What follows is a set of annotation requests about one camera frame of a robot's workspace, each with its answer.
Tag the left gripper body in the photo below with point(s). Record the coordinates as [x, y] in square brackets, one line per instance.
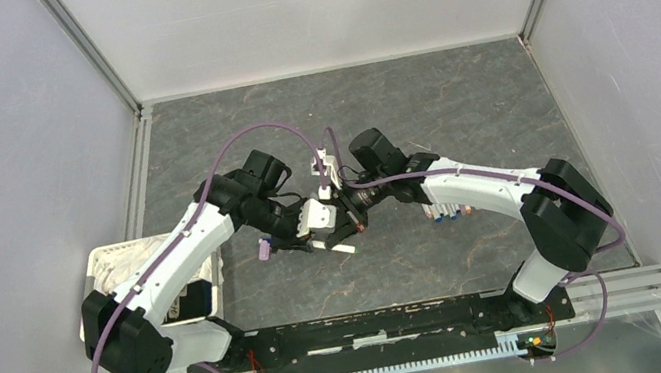
[284, 231]

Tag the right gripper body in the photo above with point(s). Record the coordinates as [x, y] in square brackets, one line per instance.
[357, 200]

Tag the pink pen cap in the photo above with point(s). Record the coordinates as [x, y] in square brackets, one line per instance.
[264, 250]

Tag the green cap marker pen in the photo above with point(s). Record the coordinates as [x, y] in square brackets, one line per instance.
[320, 245]

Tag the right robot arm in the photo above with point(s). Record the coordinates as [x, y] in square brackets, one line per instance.
[564, 214]

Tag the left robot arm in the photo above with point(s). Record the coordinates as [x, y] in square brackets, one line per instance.
[123, 329]

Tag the white plastic basket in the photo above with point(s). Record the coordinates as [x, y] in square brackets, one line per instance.
[117, 274]

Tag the black item in basket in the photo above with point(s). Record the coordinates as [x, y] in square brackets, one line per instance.
[194, 303]

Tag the white cloth in basket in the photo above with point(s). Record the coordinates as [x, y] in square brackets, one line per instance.
[116, 268]

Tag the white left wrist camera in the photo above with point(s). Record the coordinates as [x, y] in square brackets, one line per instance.
[316, 217]

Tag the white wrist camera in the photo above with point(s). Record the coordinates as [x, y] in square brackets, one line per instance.
[316, 217]
[325, 166]

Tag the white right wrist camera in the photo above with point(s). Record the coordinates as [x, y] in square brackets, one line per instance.
[325, 166]

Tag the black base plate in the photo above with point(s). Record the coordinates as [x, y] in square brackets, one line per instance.
[391, 336]

